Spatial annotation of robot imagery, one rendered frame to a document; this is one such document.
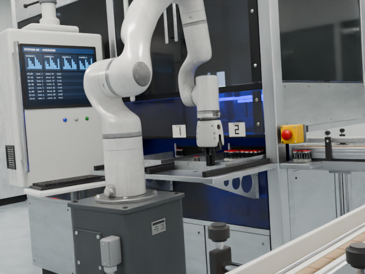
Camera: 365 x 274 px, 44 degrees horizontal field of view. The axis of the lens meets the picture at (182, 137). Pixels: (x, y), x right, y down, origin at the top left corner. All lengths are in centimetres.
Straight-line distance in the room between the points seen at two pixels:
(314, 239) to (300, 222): 153
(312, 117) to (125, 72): 107
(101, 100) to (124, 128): 12
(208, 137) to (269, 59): 42
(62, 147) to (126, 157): 104
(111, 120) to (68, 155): 104
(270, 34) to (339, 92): 65
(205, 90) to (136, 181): 49
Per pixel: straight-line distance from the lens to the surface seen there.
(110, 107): 138
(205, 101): 167
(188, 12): 166
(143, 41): 140
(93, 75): 139
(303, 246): 50
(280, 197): 189
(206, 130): 168
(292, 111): 197
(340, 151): 186
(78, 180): 219
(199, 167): 177
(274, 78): 186
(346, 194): 192
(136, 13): 145
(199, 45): 165
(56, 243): 322
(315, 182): 215
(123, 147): 133
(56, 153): 233
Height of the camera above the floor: 111
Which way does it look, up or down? 3 degrees down
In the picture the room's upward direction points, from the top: 4 degrees counter-clockwise
